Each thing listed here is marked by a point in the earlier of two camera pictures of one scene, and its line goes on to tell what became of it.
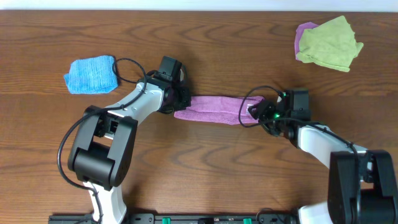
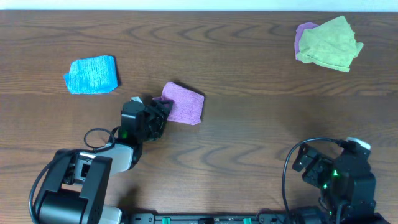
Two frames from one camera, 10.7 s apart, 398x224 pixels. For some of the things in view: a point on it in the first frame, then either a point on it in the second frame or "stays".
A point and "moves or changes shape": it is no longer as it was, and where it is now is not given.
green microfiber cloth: x=331 y=44 stays
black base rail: x=184 y=218 stays
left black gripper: x=181 y=98 → x=156 y=117
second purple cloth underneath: x=298 y=33 stays
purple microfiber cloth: x=220 y=109 moves or changes shape
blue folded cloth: x=92 y=75 stays
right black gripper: x=265 y=109 → x=311 y=175
